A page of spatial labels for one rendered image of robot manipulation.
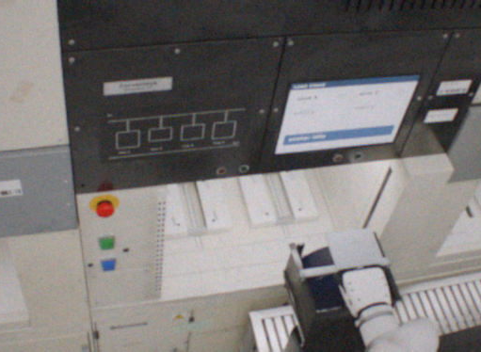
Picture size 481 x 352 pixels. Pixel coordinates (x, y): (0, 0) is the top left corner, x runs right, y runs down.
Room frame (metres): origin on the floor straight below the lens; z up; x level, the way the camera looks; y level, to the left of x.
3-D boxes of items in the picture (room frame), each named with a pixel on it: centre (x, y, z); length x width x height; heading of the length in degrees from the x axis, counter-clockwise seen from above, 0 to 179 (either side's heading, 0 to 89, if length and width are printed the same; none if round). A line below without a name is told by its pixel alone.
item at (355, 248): (0.92, -0.30, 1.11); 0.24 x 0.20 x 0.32; 111
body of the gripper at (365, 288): (0.82, -0.34, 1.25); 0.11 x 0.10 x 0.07; 21
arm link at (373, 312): (0.77, -0.36, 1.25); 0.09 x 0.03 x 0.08; 111
